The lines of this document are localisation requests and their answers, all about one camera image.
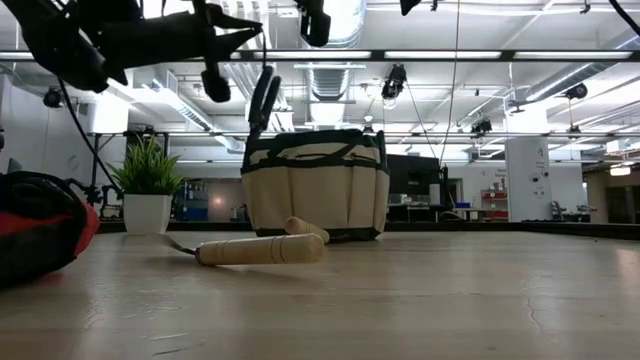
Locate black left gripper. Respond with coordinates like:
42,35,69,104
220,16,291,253
101,0,265,104

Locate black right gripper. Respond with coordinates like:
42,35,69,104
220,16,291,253
294,0,424,50

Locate green plant in white pot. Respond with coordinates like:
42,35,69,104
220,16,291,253
106,133,186,237

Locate black ceiling-hung camera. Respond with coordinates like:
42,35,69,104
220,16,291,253
469,116,494,137
380,63,409,102
41,86,64,109
564,81,591,102

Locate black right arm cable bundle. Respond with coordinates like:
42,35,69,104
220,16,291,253
606,0,640,38

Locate red and black garden glove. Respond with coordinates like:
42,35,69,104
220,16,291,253
0,170,102,289

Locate red storage shelf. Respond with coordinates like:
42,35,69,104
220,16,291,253
479,188,509,222

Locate ribbed silver ventilation duct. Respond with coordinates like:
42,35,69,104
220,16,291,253
303,0,369,102

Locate wide steel trowel wooden handle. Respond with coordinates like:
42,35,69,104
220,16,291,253
284,215,332,246

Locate black tripod stand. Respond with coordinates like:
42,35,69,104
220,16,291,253
64,176,124,222

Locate beige gardening bag green trim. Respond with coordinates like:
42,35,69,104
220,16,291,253
240,128,392,243

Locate narrow steel trowel wooden handle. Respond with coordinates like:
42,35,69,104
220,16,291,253
121,231,328,268

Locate white room pillar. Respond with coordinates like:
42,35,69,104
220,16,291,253
504,106,552,223

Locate blue storage bins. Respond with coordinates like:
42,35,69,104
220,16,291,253
176,180,211,223

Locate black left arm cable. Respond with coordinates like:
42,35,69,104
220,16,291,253
56,76,123,197

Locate dark green pruning shears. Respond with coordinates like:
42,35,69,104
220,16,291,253
246,29,283,142

